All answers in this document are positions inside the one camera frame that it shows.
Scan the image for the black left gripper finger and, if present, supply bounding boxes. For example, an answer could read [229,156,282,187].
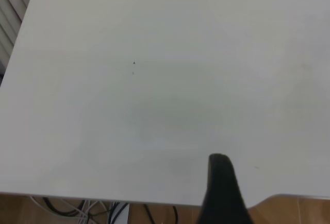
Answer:
[197,153,255,224]

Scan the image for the white table leg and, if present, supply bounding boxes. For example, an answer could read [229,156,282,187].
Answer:
[111,202,129,224]

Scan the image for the white ribbed panel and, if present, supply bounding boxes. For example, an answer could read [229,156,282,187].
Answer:
[0,0,39,64]

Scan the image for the black cables beside leg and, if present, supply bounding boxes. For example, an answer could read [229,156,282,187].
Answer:
[107,202,128,224]

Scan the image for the white cable bundle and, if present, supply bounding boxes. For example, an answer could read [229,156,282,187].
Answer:
[28,195,106,224]

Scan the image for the coiled black cable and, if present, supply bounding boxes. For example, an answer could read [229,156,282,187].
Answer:
[42,197,87,217]

